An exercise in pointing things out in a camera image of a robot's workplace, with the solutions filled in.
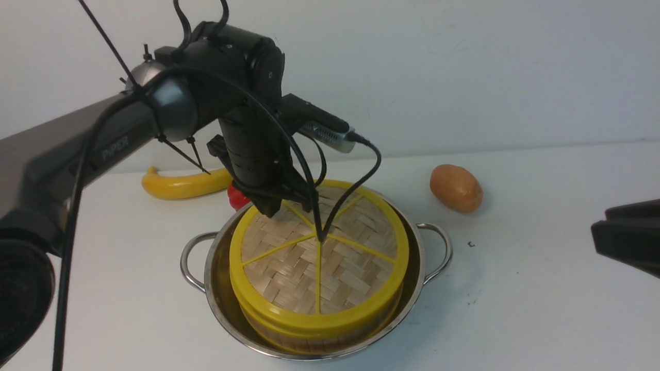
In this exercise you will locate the red bell pepper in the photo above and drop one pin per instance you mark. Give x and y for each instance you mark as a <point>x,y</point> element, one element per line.
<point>236,199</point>

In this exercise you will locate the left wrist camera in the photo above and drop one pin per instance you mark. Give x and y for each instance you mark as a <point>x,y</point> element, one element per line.
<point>303,117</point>

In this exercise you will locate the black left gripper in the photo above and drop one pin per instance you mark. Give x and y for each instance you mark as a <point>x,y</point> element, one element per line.
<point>257,156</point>

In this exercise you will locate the stainless steel pot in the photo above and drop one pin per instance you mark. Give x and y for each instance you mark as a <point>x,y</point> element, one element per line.
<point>204,263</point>

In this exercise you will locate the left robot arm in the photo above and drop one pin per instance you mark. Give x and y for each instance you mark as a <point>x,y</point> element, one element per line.
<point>220,72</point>

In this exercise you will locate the yellow banana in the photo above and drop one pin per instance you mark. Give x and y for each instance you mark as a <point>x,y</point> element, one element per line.
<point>185,187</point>

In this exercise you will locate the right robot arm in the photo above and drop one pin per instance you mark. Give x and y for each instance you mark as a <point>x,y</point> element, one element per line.
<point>630,235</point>

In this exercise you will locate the bamboo steamer basket yellow rim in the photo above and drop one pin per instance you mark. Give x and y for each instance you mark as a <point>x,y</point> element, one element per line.
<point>317,345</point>

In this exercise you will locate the brown potato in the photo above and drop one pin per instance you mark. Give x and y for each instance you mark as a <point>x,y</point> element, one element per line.
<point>456,188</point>

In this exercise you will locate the woven bamboo steamer lid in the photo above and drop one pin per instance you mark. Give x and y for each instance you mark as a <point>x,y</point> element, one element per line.
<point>289,282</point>

